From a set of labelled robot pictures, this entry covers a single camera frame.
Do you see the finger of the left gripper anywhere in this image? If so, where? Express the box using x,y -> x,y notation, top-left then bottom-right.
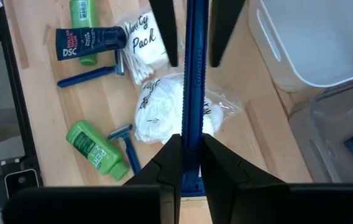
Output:
148,0 -> 180,68
209,0 -> 246,68

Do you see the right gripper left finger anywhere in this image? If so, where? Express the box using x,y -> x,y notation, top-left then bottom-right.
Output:
122,133 -> 183,224

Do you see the dark blue shave tube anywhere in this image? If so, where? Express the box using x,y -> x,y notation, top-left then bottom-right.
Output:
55,26 -> 127,62

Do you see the small black white camera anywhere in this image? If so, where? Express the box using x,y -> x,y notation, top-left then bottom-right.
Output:
0,158 -> 40,212

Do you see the dark translucent plastic bin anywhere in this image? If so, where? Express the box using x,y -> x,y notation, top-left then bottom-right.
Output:
288,74 -> 353,184

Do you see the clear frosted plastic bin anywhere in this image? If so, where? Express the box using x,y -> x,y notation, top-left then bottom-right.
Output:
247,0 -> 353,93

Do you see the blue disposable razor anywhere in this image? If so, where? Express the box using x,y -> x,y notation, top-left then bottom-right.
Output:
107,123 -> 142,175
181,0 -> 210,197
57,49 -> 126,88

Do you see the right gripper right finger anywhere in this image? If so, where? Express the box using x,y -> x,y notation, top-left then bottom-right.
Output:
199,133 -> 291,224

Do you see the clear vanity pack bag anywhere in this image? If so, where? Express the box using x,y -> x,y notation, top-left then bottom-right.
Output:
134,74 -> 185,146
116,6 -> 173,86
201,88 -> 244,138

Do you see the small green shampoo bottle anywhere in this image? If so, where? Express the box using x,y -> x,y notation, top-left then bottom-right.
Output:
65,119 -> 131,182
69,0 -> 99,67

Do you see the black metal rig frame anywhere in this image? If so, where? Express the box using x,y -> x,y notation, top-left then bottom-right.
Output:
0,0 -> 44,187

